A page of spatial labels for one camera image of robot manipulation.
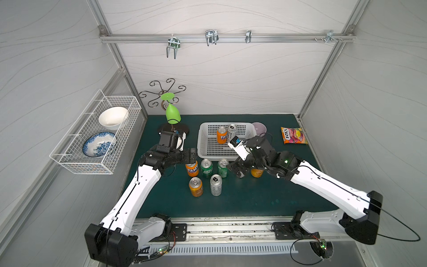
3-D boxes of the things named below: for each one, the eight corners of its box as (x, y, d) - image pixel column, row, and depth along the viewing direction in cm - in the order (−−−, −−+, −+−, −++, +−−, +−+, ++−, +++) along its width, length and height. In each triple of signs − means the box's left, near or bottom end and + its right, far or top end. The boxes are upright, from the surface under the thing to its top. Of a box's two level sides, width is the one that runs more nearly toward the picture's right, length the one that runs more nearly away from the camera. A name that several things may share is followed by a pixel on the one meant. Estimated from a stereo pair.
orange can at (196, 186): (190, 197, 84) (188, 190, 76) (192, 184, 88) (189, 177, 81) (202, 197, 84) (200, 190, 76) (203, 184, 88) (201, 177, 81)
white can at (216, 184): (211, 196, 85) (210, 185, 75) (211, 185, 89) (210, 174, 78) (221, 196, 85) (222, 185, 75) (221, 185, 89) (222, 174, 78)
